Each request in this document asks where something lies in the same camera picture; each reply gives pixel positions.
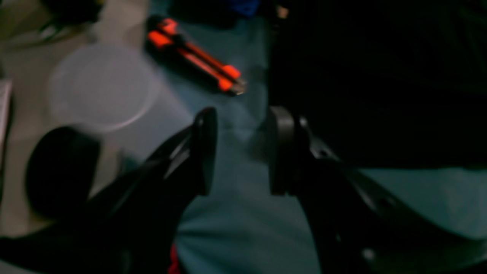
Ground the translucent plastic cup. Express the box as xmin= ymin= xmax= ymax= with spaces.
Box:
xmin=48 ymin=43 xmax=193 ymax=160

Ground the light blue table cloth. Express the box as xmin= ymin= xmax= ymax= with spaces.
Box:
xmin=172 ymin=10 xmax=486 ymax=274

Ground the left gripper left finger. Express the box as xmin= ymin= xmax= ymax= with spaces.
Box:
xmin=1 ymin=107 xmax=218 ymax=274

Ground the orange black clamp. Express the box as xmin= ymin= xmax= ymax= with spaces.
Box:
xmin=167 ymin=244 xmax=181 ymax=274

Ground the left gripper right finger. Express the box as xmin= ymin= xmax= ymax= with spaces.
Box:
xmin=267 ymin=106 xmax=486 ymax=274

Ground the black graphic t-shirt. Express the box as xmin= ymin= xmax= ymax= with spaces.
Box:
xmin=269 ymin=0 xmax=486 ymax=168

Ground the orange black utility knife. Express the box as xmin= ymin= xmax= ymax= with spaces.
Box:
xmin=146 ymin=14 xmax=247 ymax=96

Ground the blue box with knob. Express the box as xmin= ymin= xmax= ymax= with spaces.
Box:
xmin=227 ymin=0 xmax=262 ymax=18

